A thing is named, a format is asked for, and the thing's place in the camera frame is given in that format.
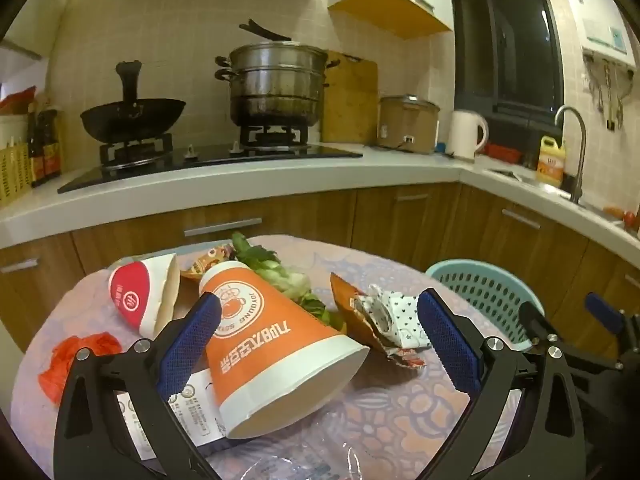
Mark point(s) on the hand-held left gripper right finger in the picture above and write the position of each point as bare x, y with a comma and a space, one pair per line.
445, 340

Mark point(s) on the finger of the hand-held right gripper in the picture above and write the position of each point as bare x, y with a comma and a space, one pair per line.
534, 324
596, 304

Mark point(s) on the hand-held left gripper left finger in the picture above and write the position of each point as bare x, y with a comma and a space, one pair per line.
190, 340

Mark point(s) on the light blue plastic basket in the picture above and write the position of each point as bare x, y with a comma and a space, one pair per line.
480, 285

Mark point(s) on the white labelled packet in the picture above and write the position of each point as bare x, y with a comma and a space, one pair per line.
197, 410

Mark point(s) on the red and white paper cup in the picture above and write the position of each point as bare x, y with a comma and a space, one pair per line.
135, 290

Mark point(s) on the orange paper cup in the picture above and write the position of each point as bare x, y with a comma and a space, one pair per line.
280, 340

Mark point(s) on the torn orange snack bag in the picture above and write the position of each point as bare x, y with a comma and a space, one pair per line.
345, 305

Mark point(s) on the white dotted carton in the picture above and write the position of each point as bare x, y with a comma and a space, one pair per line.
400, 315

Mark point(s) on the cartoon print snack wrapper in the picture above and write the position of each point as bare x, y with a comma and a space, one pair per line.
207, 260

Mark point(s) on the printed pink tablecloth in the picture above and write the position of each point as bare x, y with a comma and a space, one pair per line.
390, 410

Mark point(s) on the red tomato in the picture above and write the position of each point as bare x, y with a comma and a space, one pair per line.
630, 217

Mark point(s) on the red plastic bag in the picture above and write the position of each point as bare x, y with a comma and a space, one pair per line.
95, 342

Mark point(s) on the orange carrot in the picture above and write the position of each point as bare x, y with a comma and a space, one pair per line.
612, 209

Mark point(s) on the green bok choy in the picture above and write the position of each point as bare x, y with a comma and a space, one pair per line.
280, 275

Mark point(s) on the steel kitchen faucet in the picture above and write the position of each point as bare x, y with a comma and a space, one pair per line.
577, 180

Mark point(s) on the wooden kitchen counter cabinet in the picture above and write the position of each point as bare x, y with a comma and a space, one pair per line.
400, 210

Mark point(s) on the steel sink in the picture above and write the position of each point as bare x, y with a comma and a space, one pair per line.
530, 179

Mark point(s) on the clear plastic bag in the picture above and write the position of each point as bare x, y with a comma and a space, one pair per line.
340, 442

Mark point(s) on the yellow detergent bottle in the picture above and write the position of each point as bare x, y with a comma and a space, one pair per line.
550, 162

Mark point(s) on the red dish rack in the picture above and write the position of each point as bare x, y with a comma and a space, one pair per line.
500, 152

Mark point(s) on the black gas stove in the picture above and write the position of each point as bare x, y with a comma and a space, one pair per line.
210, 165

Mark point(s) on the white electric kettle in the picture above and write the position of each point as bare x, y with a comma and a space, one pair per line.
462, 135

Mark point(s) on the hanging metal utensil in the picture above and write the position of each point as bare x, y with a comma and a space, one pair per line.
597, 87
622, 100

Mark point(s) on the brown rice cooker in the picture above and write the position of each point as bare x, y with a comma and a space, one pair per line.
405, 125

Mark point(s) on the black wok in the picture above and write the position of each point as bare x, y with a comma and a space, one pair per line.
130, 120

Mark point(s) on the dark sauce bottle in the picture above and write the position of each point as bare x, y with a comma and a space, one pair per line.
36, 155
51, 150

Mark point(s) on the wooden cutting board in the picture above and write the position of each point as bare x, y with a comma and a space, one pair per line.
350, 105

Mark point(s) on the steel steamer pot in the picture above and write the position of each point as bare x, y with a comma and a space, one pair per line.
275, 90

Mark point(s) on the dark window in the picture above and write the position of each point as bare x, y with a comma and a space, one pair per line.
505, 45

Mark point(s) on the white water heater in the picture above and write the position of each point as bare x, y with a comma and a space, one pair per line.
595, 10

